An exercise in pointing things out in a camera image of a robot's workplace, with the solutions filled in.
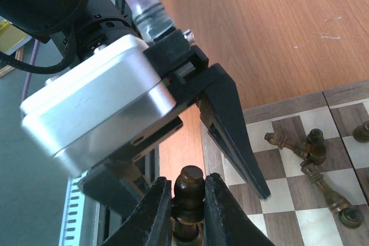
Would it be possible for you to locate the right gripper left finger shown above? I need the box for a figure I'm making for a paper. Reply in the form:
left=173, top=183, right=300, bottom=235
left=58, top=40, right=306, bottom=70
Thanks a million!
left=103, top=177, right=172, bottom=245

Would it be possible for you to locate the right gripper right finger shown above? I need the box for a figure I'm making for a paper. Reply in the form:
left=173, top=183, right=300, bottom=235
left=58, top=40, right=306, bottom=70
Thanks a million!
left=204, top=173, right=273, bottom=246

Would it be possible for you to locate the lying dark chess piece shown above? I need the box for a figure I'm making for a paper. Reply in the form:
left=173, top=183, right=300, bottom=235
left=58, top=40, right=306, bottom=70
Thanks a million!
left=300, top=160, right=364, bottom=229

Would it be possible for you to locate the wooden chess board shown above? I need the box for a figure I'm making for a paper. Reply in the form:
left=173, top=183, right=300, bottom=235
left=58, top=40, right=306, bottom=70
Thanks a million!
left=201, top=81, right=368, bottom=245

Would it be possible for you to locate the light blue cable duct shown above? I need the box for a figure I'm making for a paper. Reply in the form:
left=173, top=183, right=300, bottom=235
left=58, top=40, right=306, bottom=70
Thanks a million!
left=59, top=172, right=100, bottom=246

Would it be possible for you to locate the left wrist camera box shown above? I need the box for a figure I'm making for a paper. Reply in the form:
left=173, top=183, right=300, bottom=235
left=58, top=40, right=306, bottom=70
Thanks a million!
left=21, top=35, right=176, bottom=177

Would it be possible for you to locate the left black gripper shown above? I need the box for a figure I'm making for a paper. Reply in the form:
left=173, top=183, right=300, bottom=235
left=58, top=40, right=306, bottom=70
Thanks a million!
left=79, top=31, right=270, bottom=214

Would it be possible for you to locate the dark chess pawn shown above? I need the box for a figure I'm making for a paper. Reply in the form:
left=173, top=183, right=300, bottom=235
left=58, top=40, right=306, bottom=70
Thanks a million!
left=171, top=165, right=205, bottom=245

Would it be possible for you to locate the dark chess piece cluster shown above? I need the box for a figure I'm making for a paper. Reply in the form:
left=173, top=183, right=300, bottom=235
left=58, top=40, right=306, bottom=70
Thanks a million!
left=264, top=128, right=327, bottom=165

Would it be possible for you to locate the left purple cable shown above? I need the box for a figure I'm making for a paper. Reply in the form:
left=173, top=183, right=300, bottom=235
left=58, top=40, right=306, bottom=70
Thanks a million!
left=22, top=0, right=175, bottom=103

